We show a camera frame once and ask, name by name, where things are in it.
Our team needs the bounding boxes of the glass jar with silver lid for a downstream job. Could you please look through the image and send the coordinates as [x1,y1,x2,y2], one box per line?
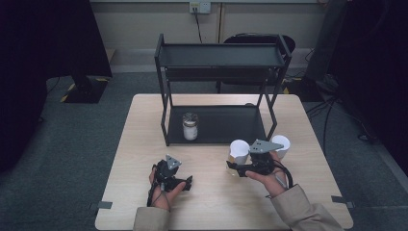
[182,112,200,141]

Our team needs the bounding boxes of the black wall socket cable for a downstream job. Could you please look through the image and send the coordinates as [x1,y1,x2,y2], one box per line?
[192,12,204,44]

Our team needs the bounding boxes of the right hand-held gripper cable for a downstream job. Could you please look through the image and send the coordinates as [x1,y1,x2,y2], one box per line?
[272,159,294,191]

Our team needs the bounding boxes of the person's left hand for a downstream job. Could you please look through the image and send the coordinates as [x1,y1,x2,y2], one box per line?
[147,167,188,213]

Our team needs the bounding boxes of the grey tape strip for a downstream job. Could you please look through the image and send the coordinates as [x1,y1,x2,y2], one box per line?
[89,200,114,212]
[330,194,356,210]

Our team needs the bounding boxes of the white-lidded jar of tan powder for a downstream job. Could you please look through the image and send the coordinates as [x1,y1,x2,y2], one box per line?
[270,134,292,160]
[227,139,251,177]

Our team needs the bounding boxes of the dark grey stand post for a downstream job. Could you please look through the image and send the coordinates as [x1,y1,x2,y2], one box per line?
[283,0,349,103]

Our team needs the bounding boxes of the black metal two-tier rack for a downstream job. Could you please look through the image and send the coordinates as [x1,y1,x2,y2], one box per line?
[154,33,293,147]

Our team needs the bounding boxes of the white wall socket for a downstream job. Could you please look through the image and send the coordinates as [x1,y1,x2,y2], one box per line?
[189,1,213,14]

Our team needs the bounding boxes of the dark curtain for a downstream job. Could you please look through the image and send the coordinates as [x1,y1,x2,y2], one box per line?
[0,0,114,175]
[326,0,408,177]

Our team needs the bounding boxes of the black floor cables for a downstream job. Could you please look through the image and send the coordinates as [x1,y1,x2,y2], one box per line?
[304,95,377,156]

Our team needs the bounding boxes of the hand-held gripper cable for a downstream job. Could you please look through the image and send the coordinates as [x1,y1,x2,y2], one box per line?
[272,159,294,191]
[146,164,171,209]

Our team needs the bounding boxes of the person's right hand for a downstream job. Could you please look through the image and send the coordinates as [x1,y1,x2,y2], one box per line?
[244,150,289,198]

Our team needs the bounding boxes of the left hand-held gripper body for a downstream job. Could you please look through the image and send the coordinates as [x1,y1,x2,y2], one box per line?
[153,154,186,193]

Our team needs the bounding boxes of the left hand-held gripper cable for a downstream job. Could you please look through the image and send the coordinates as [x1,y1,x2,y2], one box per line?
[146,164,171,209]

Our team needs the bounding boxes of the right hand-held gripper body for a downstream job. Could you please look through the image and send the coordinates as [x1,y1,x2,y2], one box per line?
[242,138,286,177]

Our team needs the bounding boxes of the black stand base yellow tape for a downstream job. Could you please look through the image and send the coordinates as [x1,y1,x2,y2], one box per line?
[60,74,111,105]

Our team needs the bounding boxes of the black chair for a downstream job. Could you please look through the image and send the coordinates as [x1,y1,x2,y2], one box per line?
[216,32,296,94]

